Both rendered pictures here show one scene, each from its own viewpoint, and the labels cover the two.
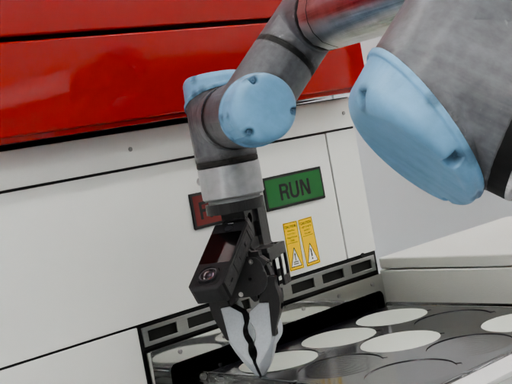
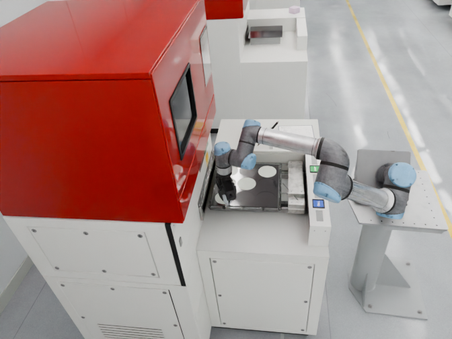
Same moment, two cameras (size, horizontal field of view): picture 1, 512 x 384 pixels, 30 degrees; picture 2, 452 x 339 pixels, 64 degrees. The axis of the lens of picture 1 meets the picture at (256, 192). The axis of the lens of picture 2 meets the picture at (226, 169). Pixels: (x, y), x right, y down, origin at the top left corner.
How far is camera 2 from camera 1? 1.35 m
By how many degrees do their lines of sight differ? 50
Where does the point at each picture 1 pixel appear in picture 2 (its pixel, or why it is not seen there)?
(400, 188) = not seen: hidden behind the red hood
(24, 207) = not seen: hidden behind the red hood
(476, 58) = (344, 186)
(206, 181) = (222, 171)
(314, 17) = (266, 142)
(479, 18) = (343, 179)
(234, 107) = (249, 165)
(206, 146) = (224, 164)
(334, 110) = not seen: hidden behind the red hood
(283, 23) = (251, 138)
